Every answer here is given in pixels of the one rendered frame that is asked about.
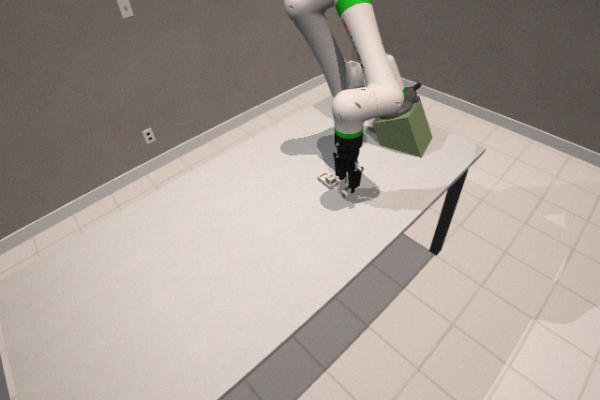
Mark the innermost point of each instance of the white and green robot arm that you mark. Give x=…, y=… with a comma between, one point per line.
x=382, y=93

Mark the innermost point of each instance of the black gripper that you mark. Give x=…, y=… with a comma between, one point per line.
x=351, y=166

